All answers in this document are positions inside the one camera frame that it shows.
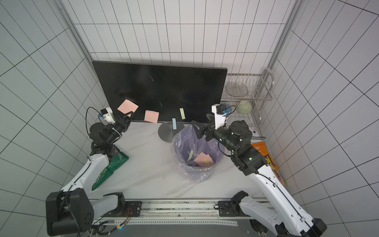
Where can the light green bowl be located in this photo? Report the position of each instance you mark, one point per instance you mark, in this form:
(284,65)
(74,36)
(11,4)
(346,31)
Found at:
(244,107)

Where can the steel dish rack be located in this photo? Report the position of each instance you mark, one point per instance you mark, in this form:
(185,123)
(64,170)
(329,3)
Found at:
(260,91)

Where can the yellow-green sticky flag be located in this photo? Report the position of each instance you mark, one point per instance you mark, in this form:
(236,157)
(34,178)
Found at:
(182,114)

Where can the black computer monitor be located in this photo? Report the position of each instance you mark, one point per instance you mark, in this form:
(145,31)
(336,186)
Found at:
(162,88)

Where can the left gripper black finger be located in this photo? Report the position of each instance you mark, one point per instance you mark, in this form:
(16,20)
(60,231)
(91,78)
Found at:
(128,117)
(122,118)

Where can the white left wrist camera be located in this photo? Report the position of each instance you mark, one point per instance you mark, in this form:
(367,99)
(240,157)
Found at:
(107,115)

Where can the purple bin with plastic liner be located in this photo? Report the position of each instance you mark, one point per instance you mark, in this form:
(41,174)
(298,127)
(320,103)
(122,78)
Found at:
(183,143)

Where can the glass dish on rack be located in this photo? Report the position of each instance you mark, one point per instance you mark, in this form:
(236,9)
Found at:
(237,90)

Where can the orange candy bag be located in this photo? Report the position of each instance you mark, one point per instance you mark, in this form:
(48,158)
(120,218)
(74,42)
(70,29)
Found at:
(261,147)

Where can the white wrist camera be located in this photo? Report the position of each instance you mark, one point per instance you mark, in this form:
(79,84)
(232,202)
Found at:
(107,115)
(220,115)

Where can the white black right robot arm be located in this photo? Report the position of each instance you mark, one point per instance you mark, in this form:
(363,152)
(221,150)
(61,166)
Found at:
(288,219)

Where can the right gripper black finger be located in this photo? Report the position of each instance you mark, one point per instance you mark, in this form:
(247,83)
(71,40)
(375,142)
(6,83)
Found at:
(199,128)
(210,118)

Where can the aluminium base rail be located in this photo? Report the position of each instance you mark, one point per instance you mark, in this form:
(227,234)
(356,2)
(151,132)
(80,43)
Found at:
(178,208)

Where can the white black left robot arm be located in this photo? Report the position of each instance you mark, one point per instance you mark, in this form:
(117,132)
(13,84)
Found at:
(86,177)

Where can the grey round monitor stand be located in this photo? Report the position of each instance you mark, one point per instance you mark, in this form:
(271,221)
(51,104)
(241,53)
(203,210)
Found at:
(166,132)

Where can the pink sticky note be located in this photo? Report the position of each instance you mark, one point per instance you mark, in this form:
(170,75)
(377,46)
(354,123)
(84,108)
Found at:
(204,160)
(127,106)
(151,116)

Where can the blue sticky flag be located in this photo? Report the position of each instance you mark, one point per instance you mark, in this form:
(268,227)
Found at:
(174,124)

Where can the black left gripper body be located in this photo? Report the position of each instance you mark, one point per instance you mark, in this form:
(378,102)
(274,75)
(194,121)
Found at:
(120,126)

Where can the green narrow sticky flag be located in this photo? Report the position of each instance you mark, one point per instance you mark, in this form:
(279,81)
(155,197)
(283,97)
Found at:
(190,156)

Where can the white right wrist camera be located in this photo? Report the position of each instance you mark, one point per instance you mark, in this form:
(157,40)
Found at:
(220,115)

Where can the green snack bag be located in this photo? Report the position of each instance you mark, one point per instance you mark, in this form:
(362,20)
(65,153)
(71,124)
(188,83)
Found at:
(118,160)

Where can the blue bowl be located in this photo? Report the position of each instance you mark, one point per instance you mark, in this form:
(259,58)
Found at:
(226,105)

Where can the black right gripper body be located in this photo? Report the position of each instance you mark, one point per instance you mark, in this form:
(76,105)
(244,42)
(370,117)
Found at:
(207,133)

